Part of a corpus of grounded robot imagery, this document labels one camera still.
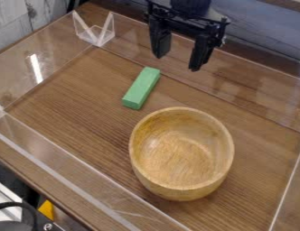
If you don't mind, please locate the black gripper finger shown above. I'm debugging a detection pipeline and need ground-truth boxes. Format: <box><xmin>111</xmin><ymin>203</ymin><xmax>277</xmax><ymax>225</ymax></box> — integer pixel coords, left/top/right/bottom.
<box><xmin>149</xmin><ymin>15</ymin><xmax>172</xmax><ymax>59</ymax></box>
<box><xmin>189</xmin><ymin>34</ymin><xmax>214</xmax><ymax>71</ymax></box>

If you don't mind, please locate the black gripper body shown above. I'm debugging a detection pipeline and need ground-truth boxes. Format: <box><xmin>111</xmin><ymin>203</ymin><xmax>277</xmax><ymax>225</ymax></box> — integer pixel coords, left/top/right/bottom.
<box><xmin>146</xmin><ymin>0</ymin><xmax>232</xmax><ymax>47</ymax></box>

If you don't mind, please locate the green rectangular block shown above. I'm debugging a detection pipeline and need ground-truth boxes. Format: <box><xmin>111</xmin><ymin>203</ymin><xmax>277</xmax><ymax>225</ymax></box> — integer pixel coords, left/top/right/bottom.
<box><xmin>122</xmin><ymin>67</ymin><xmax>161</xmax><ymax>110</ymax></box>

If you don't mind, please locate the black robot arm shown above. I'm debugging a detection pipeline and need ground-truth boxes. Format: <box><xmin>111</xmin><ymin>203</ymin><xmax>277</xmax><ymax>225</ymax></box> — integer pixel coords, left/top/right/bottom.
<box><xmin>145</xmin><ymin>0</ymin><xmax>232</xmax><ymax>71</ymax></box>

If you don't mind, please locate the brown wooden bowl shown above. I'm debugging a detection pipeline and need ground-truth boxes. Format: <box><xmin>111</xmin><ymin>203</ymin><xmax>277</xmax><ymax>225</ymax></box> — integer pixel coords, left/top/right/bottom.
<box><xmin>129</xmin><ymin>106</ymin><xmax>234</xmax><ymax>201</ymax></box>

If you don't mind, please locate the yellow sticker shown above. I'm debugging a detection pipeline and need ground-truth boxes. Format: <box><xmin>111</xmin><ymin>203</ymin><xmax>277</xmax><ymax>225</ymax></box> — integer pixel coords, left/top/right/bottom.
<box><xmin>38</xmin><ymin>200</ymin><xmax>55</xmax><ymax>220</ymax></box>

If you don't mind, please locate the clear acrylic corner bracket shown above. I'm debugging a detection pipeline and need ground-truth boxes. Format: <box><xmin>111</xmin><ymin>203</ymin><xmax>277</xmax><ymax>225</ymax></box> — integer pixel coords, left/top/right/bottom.
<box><xmin>71</xmin><ymin>12</ymin><xmax>115</xmax><ymax>47</ymax></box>

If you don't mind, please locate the black cable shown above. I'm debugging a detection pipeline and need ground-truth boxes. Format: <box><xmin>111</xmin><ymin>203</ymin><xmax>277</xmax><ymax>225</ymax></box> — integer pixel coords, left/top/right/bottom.
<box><xmin>0</xmin><ymin>201</ymin><xmax>39</xmax><ymax>231</ymax></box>

